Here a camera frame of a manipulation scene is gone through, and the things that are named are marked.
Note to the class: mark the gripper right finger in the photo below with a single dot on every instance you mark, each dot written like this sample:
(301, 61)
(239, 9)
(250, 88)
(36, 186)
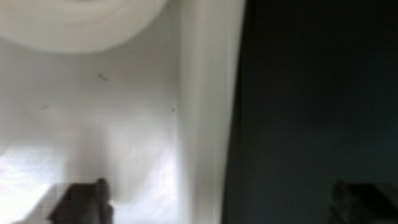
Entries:
(365, 203)

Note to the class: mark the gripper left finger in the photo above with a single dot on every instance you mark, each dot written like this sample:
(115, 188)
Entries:
(84, 207)

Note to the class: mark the white square tabletop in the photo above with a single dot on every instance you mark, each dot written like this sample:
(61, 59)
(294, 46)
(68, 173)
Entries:
(118, 74)

